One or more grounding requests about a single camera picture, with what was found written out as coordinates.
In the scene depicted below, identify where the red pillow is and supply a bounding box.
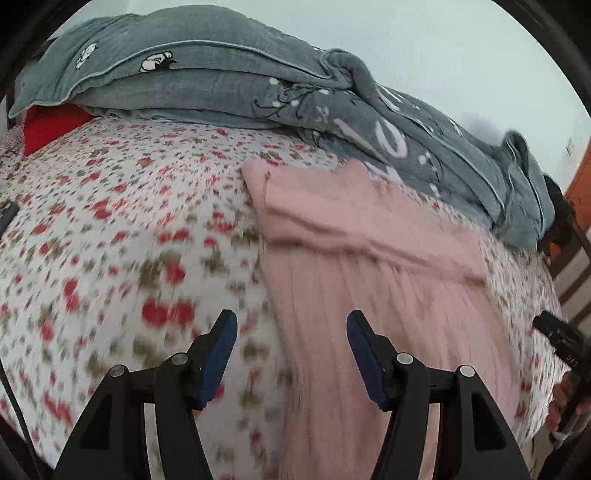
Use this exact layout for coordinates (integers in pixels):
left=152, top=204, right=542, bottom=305
left=22, top=104, right=95, bottom=157

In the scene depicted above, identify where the orange door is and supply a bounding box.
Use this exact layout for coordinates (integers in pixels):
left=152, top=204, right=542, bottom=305
left=564, top=138, right=591, bottom=227

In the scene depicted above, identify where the pink knitted sweater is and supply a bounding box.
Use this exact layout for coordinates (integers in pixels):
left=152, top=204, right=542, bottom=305
left=241, top=159, right=522, bottom=480

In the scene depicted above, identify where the wooden headboard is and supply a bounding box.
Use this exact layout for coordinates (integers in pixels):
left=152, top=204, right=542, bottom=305
left=538, top=173, right=591, bottom=328

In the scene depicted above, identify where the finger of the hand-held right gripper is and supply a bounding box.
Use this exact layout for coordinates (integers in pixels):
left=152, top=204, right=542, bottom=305
left=532, top=311, right=586, bottom=370

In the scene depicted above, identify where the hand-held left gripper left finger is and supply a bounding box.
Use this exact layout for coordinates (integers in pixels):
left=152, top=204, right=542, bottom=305
left=54, top=309, right=239, bottom=480

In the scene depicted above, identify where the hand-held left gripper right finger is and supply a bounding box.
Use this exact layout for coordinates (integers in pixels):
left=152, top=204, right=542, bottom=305
left=346, top=309, right=533, bottom=480

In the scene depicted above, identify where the grey printed quilt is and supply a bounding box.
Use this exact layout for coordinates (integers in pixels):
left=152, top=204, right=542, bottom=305
left=83, top=46, right=556, bottom=251

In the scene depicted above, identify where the floral bed sheet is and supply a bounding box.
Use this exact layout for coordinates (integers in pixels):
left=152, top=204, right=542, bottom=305
left=0, top=114, right=573, bottom=480

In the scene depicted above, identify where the black cable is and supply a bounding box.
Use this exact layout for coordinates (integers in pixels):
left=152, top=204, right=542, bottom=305
left=0, top=353, right=40, bottom=467

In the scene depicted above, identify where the person's right hand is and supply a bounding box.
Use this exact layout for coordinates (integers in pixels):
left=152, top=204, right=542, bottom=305
left=547, top=379, right=574, bottom=431

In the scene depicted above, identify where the grey cartoon print pillow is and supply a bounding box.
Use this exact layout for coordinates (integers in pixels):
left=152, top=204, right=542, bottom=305
left=8, top=13, right=326, bottom=121

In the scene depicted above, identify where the dark flat bar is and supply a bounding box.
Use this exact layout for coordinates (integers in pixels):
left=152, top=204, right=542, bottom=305
left=0, top=201, right=20, bottom=235

